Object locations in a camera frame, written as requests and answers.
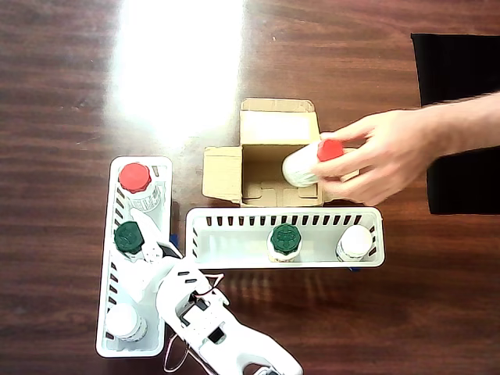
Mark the person's bare hand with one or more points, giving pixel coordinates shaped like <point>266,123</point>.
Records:
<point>390,156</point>

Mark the white bottle with red cap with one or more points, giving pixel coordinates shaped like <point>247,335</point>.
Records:
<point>134,177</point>
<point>301,164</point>

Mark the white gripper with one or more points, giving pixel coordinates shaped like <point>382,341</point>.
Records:
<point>153,243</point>

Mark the white bottle with green cap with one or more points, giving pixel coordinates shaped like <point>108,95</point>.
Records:
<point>285,238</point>
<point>128,235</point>

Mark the person's bare forearm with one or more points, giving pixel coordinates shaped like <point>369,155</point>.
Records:
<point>472,125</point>

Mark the blue tape strip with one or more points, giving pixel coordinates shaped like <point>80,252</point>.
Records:
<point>174,240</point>
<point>354,269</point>

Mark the black cloth mat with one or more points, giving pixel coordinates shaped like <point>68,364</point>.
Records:
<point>457,66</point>

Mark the cardboard box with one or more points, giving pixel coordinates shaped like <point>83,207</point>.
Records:
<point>222,176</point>

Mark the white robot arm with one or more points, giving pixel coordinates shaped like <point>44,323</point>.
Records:
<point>234,343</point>

